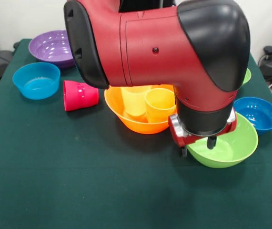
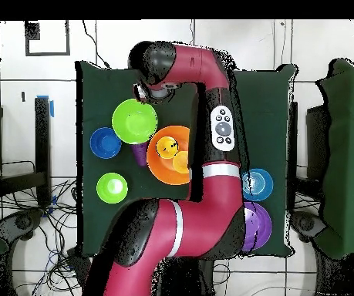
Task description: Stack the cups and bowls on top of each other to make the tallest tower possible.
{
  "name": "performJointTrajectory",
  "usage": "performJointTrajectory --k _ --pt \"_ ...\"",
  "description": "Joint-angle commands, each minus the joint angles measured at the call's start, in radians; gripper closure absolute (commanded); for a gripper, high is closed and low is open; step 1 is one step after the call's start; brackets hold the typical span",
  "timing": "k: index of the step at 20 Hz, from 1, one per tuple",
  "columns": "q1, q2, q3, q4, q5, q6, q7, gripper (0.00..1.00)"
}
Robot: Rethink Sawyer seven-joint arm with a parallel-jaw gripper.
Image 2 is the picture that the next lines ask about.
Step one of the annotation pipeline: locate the purple cup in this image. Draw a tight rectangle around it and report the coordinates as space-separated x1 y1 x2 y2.
130 140 150 168

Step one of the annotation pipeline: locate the yellow cup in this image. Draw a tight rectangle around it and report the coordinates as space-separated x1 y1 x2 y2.
155 136 180 160

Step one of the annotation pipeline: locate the large green bowl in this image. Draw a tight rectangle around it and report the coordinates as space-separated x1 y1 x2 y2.
111 98 159 145

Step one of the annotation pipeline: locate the small green bowl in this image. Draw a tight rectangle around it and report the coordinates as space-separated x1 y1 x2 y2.
96 172 129 205

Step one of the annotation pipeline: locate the black post with blue tape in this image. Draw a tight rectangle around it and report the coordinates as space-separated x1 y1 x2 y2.
34 95 55 207

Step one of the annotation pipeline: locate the large orange bowl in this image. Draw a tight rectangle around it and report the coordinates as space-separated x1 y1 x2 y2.
146 125 192 187

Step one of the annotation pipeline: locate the dark green table cloth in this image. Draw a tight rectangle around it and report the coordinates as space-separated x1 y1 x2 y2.
75 60 298 257

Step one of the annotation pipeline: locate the grey wheeled base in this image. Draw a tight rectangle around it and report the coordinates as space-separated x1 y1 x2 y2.
289 210 328 244

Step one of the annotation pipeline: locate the dark blue bowl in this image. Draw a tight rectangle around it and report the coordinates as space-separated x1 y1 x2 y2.
89 126 123 160

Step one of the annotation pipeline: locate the bundle of floor cables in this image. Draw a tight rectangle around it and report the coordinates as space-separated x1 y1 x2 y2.
0 160 85 296

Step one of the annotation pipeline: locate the thin black floor cable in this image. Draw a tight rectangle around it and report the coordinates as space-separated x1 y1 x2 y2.
82 19 112 69

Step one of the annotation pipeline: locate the large purple bowl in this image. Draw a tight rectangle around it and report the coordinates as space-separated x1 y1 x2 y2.
241 201 273 252

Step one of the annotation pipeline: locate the black wheeled base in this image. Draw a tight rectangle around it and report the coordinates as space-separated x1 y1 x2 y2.
0 209 46 245

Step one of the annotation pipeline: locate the light blue bowl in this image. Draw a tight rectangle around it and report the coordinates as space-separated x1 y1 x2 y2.
241 167 275 203

